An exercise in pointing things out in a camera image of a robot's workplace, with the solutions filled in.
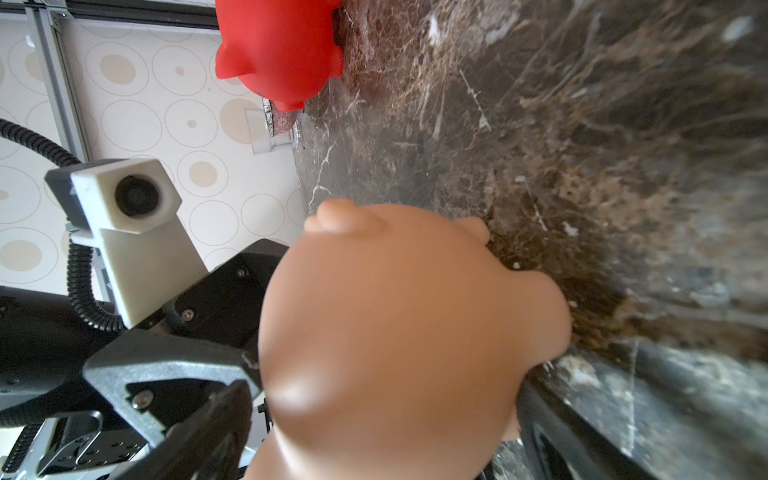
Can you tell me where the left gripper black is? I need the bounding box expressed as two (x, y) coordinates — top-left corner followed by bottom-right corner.
(1, 240), (286, 479)

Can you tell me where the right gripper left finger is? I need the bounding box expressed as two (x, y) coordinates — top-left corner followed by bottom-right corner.
(110, 379), (252, 479)

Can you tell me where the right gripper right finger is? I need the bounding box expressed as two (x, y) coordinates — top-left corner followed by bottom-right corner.
(517, 379), (654, 480)

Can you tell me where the pink piggy bank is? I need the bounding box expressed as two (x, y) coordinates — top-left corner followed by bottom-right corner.
(246, 199), (572, 479)

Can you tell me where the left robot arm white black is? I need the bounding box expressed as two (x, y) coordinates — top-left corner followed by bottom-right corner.
(1, 120), (286, 479)

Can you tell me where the red piggy bank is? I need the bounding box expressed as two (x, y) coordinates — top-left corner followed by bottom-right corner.
(215, 0), (344, 112)

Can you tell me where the clear plastic cup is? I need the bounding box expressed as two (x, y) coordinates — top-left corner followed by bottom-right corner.
(245, 99), (298, 154)

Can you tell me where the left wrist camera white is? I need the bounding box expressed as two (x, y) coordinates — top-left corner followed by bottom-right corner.
(45, 158), (207, 333)

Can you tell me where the aluminium rail left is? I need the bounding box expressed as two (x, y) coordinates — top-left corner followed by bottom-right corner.
(24, 1), (92, 162)

